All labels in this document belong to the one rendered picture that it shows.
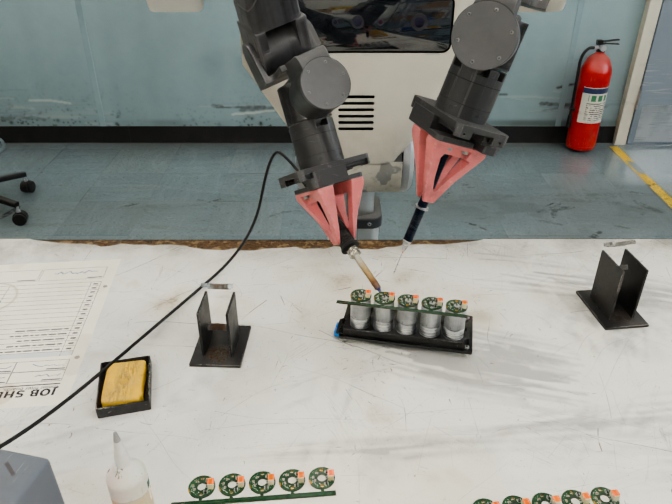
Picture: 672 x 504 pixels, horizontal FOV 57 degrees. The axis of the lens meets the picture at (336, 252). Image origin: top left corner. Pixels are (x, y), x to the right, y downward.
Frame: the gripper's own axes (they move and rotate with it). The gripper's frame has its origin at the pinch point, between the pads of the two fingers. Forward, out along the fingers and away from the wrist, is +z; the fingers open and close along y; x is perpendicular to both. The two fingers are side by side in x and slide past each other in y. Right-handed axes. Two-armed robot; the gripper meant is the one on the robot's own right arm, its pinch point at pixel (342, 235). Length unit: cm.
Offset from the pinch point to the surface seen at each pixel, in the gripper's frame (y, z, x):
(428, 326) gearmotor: 2.4, 12.5, -9.3
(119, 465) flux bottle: -34.1, 11.1, -12.9
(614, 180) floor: 221, 28, 123
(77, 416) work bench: -35.1, 9.5, 3.4
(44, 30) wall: 19, -120, 264
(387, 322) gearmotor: -0.9, 10.9, -6.1
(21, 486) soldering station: -41.1, 8.8, -14.8
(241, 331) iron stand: -14.5, 7.8, 5.5
